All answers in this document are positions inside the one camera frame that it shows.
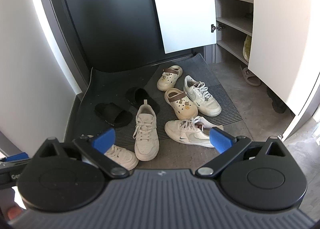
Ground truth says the black slide sandal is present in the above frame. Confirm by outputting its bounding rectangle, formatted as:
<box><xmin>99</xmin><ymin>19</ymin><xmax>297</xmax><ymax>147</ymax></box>
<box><xmin>94</xmin><ymin>102</ymin><xmax>134</xmax><ymax>129</ymax></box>
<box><xmin>125</xmin><ymin>87</ymin><xmax>160</xmax><ymax>115</ymax></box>

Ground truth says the beige slide slipper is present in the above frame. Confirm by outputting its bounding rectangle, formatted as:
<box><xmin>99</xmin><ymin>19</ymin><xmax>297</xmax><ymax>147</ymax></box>
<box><xmin>240</xmin><ymin>64</ymin><xmax>262</xmax><ymax>87</ymax></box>

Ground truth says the white cabinet door with label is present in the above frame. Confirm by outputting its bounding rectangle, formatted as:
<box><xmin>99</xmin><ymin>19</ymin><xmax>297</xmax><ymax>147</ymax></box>
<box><xmin>247</xmin><ymin>0</ymin><xmax>320</xmax><ymax>118</ymax></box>

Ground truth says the person's left hand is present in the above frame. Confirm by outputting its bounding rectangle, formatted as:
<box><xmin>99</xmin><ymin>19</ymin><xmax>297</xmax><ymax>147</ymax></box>
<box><xmin>6</xmin><ymin>206</ymin><xmax>25</xmax><ymax>222</ymax></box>

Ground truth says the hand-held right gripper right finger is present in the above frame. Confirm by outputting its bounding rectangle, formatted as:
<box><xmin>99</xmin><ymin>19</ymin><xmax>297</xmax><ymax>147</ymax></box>
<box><xmin>195</xmin><ymin>127</ymin><xmax>288</xmax><ymax>177</ymax></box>

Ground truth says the black shoe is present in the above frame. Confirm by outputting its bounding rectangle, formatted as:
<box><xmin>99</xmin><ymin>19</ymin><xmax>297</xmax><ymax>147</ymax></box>
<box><xmin>266</xmin><ymin>87</ymin><xmax>287</xmax><ymax>114</ymax></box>

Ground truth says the black raised-edge floor mat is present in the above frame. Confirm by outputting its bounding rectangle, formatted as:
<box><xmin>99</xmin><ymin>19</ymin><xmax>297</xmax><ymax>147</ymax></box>
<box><xmin>64</xmin><ymin>65</ymin><xmax>163</xmax><ymax>150</ymax></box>

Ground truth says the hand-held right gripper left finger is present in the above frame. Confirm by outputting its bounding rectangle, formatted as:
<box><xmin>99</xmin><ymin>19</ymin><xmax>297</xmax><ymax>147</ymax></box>
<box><xmin>32</xmin><ymin>128</ymin><xmax>129</xmax><ymax>178</ymax></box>

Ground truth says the grey wooden shoe cabinet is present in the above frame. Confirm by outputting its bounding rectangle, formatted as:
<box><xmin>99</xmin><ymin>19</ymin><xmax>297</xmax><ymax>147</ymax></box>
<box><xmin>204</xmin><ymin>0</ymin><xmax>320</xmax><ymax>143</ymax></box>

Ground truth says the black entry door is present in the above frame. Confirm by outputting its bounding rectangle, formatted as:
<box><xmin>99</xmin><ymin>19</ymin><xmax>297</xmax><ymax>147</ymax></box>
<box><xmin>35</xmin><ymin>0</ymin><xmax>167</xmax><ymax>73</ymax></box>

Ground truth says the grey ribbed doormat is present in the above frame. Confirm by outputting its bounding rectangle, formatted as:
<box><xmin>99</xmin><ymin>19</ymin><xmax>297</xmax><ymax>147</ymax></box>
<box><xmin>114</xmin><ymin>53</ymin><xmax>243</xmax><ymax>146</ymax></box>

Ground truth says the cream clog with brown strap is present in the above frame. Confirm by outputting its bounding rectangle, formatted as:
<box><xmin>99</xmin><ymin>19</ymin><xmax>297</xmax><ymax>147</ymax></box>
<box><xmin>164</xmin><ymin>88</ymin><xmax>199</xmax><ymax>120</ymax></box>
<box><xmin>157</xmin><ymin>65</ymin><xmax>183</xmax><ymax>92</ymax></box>

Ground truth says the plain off-white lace-up sneaker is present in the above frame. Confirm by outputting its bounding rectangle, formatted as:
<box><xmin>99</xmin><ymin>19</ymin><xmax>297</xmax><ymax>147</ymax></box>
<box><xmin>80</xmin><ymin>134</ymin><xmax>139</xmax><ymax>171</ymax></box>
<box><xmin>134</xmin><ymin>99</ymin><xmax>160</xmax><ymax>162</ymax></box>

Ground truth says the yellow-green fuzzy slipper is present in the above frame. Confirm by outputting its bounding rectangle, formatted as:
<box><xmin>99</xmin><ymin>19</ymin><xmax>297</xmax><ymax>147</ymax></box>
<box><xmin>242</xmin><ymin>35</ymin><xmax>252</xmax><ymax>60</ymax></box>

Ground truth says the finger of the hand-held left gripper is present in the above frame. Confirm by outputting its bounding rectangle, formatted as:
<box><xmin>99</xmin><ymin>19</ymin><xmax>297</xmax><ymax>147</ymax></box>
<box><xmin>0</xmin><ymin>152</ymin><xmax>29</xmax><ymax>163</ymax></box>

